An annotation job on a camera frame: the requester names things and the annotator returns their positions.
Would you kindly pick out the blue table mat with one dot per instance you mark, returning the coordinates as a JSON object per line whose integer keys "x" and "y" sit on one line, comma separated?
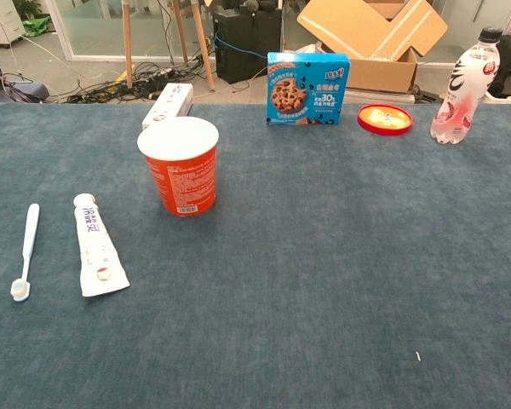
{"x": 323, "y": 255}

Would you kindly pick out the open cardboard box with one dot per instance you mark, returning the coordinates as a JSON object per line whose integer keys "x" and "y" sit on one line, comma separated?
{"x": 366, "y": 30}

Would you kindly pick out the short wooden easel leg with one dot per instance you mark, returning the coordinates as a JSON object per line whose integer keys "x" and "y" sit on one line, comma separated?
{"x": 180, "y": 30}

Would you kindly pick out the white cabinet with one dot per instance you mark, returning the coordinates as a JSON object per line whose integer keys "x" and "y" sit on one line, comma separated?
{"x": 0, "y": 21}

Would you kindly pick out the black flat bracket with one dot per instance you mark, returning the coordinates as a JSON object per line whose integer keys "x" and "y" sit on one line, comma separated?
{"x": 423, "y": 94}

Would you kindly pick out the red paper cup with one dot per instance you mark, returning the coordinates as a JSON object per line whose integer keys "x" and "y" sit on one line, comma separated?
{"x": 183, "y": 183}

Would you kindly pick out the white toothpaste tube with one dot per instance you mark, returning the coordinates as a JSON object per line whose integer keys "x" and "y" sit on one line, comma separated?
{"x": 95, "y": 255}

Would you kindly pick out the light blue toothbrush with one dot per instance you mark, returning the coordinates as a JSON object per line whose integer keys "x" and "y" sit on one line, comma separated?
{"x": 30, "y": 230}

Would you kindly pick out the blue cookie box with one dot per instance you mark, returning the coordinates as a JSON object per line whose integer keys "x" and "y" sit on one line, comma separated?
{"x": 306, "y": 89}

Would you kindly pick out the red round lid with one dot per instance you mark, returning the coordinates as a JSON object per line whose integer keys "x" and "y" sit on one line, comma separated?
{"x": 385, "y": 119}

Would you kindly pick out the aluminium rail stack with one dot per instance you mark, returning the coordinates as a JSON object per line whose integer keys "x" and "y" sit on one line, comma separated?
{"x": 379, "y": 97}

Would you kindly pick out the pink white drink bottle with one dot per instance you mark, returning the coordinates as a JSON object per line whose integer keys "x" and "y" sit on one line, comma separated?
{"x": 464, "y": 93}

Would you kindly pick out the green bag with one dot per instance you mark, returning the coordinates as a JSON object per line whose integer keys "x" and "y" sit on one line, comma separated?
{"x": 36, "y": 26}

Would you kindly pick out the white toothpaste carton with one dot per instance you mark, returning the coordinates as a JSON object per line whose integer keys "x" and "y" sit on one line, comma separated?
{"x": 170, "y": 100}

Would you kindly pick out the dark blue rounded machine base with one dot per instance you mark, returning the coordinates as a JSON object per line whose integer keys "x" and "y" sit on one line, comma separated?
{"x": 30, "y": 91}

